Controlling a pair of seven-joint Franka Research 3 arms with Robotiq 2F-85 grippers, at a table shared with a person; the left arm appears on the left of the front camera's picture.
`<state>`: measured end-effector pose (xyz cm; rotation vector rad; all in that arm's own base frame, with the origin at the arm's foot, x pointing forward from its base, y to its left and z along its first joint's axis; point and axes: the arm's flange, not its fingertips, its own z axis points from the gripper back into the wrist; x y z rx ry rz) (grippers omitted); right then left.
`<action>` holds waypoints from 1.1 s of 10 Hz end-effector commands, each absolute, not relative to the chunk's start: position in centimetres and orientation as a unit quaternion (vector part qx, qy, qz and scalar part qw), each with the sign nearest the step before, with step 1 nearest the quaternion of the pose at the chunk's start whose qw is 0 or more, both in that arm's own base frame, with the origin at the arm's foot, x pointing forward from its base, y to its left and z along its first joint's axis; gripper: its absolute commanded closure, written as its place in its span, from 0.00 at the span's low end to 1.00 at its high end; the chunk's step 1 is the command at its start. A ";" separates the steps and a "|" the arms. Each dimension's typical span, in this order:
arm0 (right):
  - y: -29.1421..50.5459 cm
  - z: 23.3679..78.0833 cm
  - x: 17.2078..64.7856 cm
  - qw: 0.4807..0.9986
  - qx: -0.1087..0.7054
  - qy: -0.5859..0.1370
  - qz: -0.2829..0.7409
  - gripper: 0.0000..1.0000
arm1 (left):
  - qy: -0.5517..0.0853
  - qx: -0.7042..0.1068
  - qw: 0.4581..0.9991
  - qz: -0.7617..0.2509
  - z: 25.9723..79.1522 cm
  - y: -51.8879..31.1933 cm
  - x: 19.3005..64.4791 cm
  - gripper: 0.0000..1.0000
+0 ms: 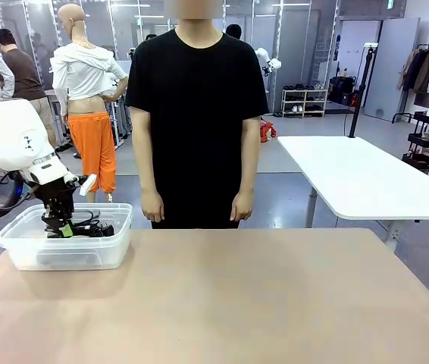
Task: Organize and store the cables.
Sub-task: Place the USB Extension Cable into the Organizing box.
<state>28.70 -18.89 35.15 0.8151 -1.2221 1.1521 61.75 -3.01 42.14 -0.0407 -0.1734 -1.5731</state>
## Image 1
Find man in brown shirt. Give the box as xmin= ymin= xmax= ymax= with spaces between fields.
xmin=0 ymin=28 xmax=58 ymax=149

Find black bags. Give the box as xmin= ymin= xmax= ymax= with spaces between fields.
xmin=328 ymin=75 xmax=360 ymax=106

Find person right forearm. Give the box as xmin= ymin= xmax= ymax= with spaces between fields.
xmin=133 ymin=151 xmax=161 ymax=196

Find person left forearm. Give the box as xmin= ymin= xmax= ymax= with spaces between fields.
xmin=238 ymin=151 xmax=261 ymax=196

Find wooden shoe rack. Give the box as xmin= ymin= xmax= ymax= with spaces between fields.
xmin=281 ymin=87 xmax=329 ymax=118

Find large white table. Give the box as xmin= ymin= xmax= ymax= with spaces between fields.
xmin=277 ymin=135 xmax=429 ymax=251

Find black braided cable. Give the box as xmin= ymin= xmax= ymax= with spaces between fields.
xmin=70 ymin=210 xmax=102 ymax=233

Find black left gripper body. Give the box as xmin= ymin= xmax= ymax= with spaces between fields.
xmin=33 ymin=177 xmax=76 ymax=218

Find black trolley cart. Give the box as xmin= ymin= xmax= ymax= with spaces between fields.
xmin=402 ymin=110 xmax=429 ymax=171

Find clear plastic storage bin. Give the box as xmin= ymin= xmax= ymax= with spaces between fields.
xmin=0 ymin=202 xmax=135 ymax=271

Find coat rack with clothes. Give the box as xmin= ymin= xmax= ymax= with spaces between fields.
xmin=391 ymin=42 xmax=429 ymax=124

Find grey partition panel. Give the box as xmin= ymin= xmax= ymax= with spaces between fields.
xmin=362 ymin=17 xmax=420 ymax=122

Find person right hand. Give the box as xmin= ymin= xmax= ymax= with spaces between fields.
xmin=140 ymin=189 xmax=166 ymax=223

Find red object on floor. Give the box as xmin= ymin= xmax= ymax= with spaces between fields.
xmin=260 ymin=120 xmax=278 ymax=144

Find person left hand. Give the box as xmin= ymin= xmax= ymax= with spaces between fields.
xmin=229 ymin=190 xmax=255 ymax=223

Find mannequin with orange pants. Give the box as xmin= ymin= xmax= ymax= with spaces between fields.
xmin=50 ymin=3 xmax=129 ymax=204

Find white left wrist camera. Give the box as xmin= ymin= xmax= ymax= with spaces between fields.
xmin=79 ymin=173 xmax=98 ymax=197

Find black camera pole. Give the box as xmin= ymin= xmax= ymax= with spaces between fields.
xmin=348 ymin=42 xmax=379 ymax=138

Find person torso black t-shirt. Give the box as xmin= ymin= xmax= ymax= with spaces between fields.
xmin=125 ymin=27 xmax=270 ymax=230

